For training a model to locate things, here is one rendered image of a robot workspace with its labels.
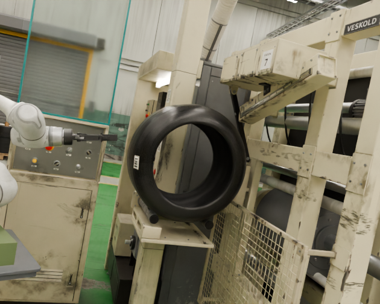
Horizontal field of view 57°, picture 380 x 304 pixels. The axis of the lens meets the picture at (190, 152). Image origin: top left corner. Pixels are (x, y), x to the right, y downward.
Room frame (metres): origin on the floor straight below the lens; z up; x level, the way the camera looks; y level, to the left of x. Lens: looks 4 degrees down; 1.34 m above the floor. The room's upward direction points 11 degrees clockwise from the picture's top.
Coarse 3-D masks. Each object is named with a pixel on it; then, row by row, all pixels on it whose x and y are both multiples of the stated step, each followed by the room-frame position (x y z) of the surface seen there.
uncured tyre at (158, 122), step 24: (144, 120) 1.78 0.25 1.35; (168, 120) 1.60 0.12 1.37; (192, 120) 1.62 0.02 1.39; (216, 120) 1.66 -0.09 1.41; (144, 144) 1.58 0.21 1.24; (216, 144) 1.96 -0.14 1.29; (240, 144) 1.71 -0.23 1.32; (144, 168) 1.57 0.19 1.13; (216, 168) 1.97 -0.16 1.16; (240, 168) 1.71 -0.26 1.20; (144, 192) 1.60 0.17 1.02; (168, 192) 1.92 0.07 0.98; (192, 192) 1.94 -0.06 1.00; (216, 192) 1.92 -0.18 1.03; (168, 216) 1.64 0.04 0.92; (192, 216) 1.65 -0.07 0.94
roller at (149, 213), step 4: (140, 200) 1.92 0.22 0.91; (144, 204) 1.81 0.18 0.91; (144, 208) 1.77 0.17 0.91; (148, 208) 1.73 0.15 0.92; (148, 212) 1.68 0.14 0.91; (152, 212) 1.66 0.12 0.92; (148, 216) 1.64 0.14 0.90; (152, 216) 1.62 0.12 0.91; (156, 216) 1.62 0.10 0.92; (152, 220) 1.62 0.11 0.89; (156, 220) 1.62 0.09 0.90
